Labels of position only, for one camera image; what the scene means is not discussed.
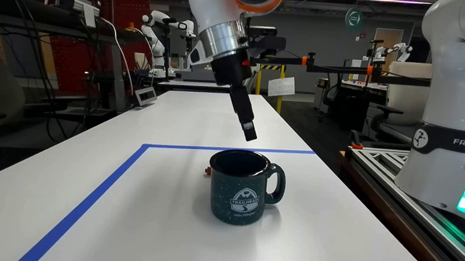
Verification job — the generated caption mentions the white cable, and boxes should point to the white cable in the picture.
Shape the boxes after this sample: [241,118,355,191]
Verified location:
[92,17,141,95]

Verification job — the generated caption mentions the beige office chair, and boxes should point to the beige office chair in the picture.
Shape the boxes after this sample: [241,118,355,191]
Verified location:
[366,58,434,145]

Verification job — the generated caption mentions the blue tape line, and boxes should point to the blue tape line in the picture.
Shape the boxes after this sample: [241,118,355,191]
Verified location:
[17,126,316,261]

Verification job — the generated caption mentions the red pegboard panel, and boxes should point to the red pegboard panel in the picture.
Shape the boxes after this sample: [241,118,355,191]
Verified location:
[45,0,158,101]

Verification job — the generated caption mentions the white paper sign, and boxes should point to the white paper sign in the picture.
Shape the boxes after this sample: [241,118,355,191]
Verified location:
[267,75,297,99]

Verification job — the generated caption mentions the white power strip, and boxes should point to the white power strip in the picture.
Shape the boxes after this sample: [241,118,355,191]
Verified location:
[52,0,101,29]

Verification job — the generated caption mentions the dark green speckled mug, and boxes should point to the dark green speckled mug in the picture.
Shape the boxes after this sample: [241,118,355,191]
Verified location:
[204,147,289,230]

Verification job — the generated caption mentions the wooden door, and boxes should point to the wooden door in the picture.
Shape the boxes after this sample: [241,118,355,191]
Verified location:
[372,27,405,62]

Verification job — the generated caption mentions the orange handled clamp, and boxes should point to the orange handled clamp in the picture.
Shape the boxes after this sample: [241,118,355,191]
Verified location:
[348,129,366,151]

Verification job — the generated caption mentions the round green sign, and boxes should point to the round green sign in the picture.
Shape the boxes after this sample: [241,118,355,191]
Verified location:
[344,6,364,31]

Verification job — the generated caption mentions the black stand with orange clamps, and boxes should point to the black stand with orange clamps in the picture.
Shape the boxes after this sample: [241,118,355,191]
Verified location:
[249,46,433,90]

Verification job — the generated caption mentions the yellow and black barrier posts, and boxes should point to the yellow and black barrier posts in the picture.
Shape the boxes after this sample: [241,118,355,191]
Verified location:
[253,62,287,115]

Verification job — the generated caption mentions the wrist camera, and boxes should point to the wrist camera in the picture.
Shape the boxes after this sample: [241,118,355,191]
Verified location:
[245,24,288,62]

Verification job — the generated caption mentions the grey desk control panel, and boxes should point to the grey desk control panel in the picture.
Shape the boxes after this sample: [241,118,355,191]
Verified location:
[133,85,159,109]

